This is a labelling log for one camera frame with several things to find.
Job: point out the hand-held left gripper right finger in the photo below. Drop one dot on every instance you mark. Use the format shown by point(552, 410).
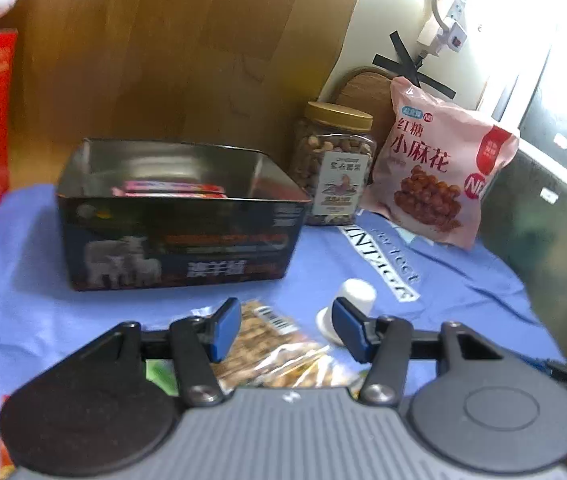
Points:
point(351, 327)

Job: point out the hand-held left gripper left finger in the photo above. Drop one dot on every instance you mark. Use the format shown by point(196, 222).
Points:
point(226, 330)

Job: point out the small white cup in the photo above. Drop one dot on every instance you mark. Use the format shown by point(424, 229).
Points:
point(358, 292)

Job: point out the clear peanut snack packet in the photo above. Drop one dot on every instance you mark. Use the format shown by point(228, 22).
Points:
point(263, 335)

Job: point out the clear yellow snack packet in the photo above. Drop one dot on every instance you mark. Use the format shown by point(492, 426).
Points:
point(308, 367)

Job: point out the green snack packet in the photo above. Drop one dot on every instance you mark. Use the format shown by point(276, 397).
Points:
point(161, 375)

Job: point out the black tin box sheep print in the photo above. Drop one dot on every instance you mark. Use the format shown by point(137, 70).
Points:
point(188, 260)

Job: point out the pink snack packet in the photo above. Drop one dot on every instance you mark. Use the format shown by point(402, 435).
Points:
point(173, 189)

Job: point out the dark grey panel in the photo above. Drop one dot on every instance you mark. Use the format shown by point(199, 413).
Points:
point(548, 240)

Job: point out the clear nut jar gold lid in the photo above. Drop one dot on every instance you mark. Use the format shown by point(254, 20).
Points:
point(336, 170)

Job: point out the pink snack bag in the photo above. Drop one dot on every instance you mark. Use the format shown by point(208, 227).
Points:
point(433, 160)

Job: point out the blue printed cloth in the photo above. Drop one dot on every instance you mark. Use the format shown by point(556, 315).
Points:
point(38, 310)

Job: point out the black tape cross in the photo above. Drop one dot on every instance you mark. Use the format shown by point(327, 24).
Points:
point(411, 62)

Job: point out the wooden board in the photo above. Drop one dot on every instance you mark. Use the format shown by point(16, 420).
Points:
point(163, 60)

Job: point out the white power strip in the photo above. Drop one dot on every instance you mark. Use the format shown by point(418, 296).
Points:
point(456, 7)
point(441, 37)

